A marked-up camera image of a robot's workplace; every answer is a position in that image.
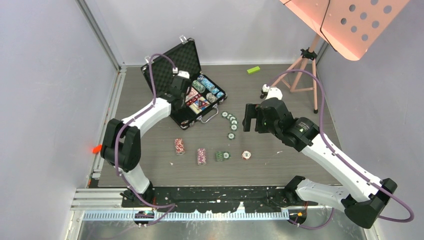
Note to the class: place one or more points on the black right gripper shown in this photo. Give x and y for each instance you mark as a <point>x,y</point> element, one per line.
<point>253,111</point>

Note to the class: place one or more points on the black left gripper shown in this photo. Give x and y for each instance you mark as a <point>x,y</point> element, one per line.
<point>184,97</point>

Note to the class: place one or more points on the red playing card box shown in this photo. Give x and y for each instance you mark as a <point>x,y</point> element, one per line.
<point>193,92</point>

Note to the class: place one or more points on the red 100 chip stack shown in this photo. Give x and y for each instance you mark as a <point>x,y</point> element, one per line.
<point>246,155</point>

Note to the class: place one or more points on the red white chip roll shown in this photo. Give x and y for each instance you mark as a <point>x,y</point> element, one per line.
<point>179,146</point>

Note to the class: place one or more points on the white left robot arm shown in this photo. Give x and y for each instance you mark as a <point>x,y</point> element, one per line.
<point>121,146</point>

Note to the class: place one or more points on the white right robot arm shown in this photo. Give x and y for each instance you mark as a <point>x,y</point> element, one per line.
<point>362,196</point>

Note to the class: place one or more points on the black poker set case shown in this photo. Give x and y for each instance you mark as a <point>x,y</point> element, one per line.
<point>159,71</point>

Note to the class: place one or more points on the green chip row in case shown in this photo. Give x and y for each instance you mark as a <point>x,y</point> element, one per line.
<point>198,86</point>

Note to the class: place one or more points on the blue chip row in case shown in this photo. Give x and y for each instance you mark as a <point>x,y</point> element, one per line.
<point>211,87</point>

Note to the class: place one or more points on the card deck in case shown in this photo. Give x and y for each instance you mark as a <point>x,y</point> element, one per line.
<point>199,105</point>

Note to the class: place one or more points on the green 20 chip lone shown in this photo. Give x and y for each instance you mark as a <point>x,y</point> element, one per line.
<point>231,136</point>

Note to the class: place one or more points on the grey chip row in case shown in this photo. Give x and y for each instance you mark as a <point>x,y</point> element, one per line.
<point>211,97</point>

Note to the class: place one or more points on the green block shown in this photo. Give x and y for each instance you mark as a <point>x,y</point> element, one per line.
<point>253,70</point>

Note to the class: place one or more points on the green 20 chip beside stack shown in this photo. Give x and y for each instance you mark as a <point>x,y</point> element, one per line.
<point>226,155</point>

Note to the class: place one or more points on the green chip stack lying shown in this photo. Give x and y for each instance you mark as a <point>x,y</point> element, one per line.
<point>219,156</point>

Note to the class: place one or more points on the purple white chip roll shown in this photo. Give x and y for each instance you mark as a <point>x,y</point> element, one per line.
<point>201,157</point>

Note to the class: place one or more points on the pink tripod stand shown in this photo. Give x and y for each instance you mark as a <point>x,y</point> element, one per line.
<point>304,65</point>

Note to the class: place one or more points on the pink perforated panel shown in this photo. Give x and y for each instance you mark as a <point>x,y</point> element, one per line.
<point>350,27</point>

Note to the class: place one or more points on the orange clip on rail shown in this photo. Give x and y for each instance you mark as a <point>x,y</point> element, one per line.
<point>97,149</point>

